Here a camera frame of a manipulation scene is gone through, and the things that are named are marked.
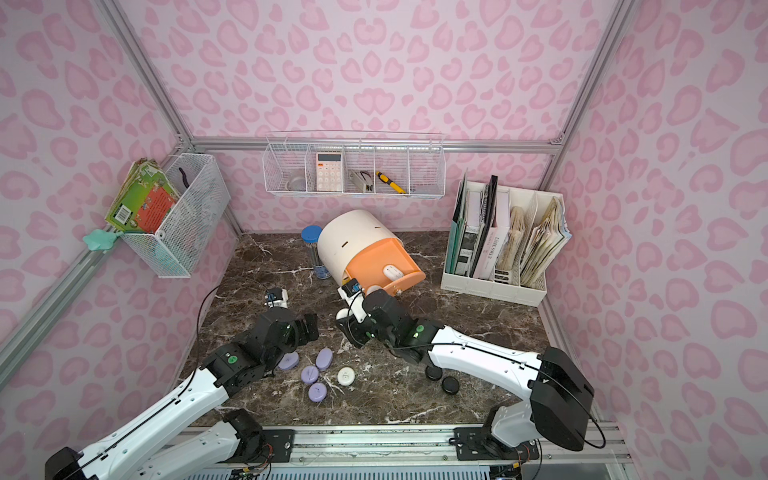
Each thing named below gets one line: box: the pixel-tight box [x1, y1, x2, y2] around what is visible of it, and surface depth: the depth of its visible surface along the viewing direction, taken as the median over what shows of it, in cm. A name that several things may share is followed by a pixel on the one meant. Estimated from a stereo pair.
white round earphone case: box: [337, 366, 355, 386], surface depth 84 cm
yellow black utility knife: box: [376, 171, 407, 194], surface depth 100 cm
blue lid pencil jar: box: [301, 225, 331, 280], surface depth 95 cm
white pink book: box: [473, 226, 510, 280], surface depth 92 cm
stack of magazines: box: [520, 196, 572, 287], surface depth 90 cm
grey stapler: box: [348, 169, 366, 193], surface depth 102 cm
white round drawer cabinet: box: [317, 209, 403, 285], surface depth 92 cm
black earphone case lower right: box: [442, 376, 460, 395], surface depth 83 cm
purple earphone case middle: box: [301, 365, 319, 384], surface depth 85 cm
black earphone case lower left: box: [425, 365, 443, 381], surface depth 85 cm
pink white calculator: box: [316, 152, 343, 192], surface depth 97 cm
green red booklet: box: [105, 158, 181, 234], surface depth 73 cm
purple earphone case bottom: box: [308, 383, 327, 403], surface depth 82 cm
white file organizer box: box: [440, 180, 566, 307], surface depth 96 cm
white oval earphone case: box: [383, 264, 404, 282], surface depth 87 cm
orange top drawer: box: [346, 238, 426, 296], surface depth 88 cm
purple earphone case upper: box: [316, 348, 333, 370], surface depth 88 cm
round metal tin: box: [285, 177, 306, 191], surface depth 99 cm
